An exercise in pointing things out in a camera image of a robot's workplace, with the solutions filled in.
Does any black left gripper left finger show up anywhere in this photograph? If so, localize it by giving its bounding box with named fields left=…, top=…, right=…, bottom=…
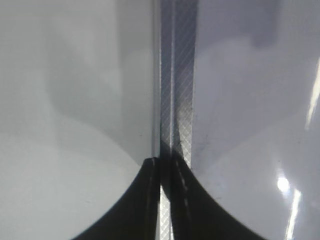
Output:
left=75, top=157, right=161, bottom=240

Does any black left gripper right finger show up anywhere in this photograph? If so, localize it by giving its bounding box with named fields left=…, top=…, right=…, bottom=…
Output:
left=170, top=151, right=263, bottom=240

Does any white framed whiteboard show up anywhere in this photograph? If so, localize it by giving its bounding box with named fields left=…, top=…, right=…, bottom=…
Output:
left=154, top=0, right=320, bottom=240

